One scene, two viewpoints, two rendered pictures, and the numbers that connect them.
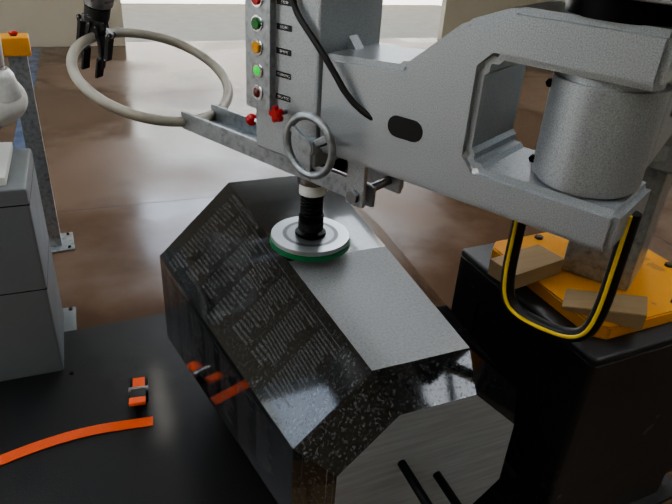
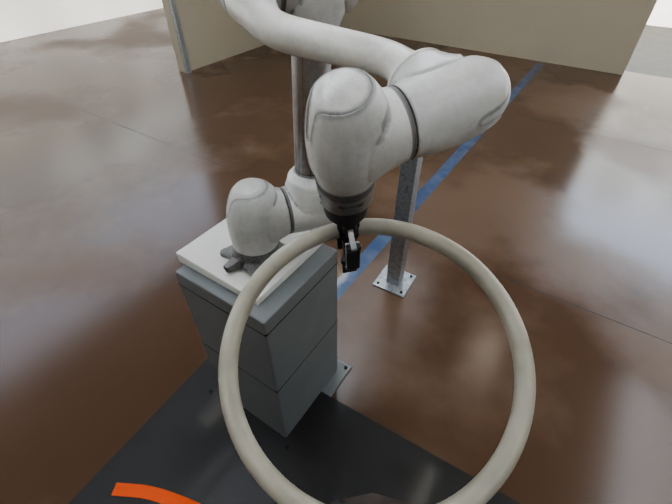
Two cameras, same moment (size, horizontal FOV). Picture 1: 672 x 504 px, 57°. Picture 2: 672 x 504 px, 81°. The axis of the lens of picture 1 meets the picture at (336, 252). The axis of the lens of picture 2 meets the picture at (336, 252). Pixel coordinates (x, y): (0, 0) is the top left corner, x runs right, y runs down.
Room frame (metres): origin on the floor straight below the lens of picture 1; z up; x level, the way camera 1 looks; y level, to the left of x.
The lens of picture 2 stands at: (1.64, 0.33, 1.74)
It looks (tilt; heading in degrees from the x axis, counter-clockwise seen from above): 42 degrees down; 56
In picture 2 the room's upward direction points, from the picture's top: straight up
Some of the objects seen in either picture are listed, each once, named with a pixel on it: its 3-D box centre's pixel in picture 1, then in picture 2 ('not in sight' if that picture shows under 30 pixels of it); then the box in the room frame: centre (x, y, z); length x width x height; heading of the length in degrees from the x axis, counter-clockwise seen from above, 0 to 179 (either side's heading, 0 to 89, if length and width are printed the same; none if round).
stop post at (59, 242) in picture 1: (35, 148); (405, 207); (2.85, 1.52, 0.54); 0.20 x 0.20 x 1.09; 26
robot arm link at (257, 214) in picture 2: not in sight; (255, 213); (1.98, 1.30, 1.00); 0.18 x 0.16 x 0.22; 170
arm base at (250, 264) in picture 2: not in sight; (252, 250); (1.95, 1.30, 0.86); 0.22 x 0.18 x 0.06; 17
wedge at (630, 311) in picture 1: (604, 302); not in sight; (1.38, -0.72, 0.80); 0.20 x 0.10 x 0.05; 67
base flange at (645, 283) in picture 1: (600, 272); not in sight; (1.61, -0.80, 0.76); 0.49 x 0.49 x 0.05; 26
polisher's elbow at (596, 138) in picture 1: (596, 128); not in sight; (1.07, -0.45, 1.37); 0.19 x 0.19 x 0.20
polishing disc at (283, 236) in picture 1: (310, 235); not in sight; (1.48, 0.07, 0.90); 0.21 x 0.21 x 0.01
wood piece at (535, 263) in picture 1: (525, 266); not in sight; (1.55, -0.55, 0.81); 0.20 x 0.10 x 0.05; 124
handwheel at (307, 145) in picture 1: (319, 142); not in sight; (1.31, 0.05, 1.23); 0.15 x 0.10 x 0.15; 52
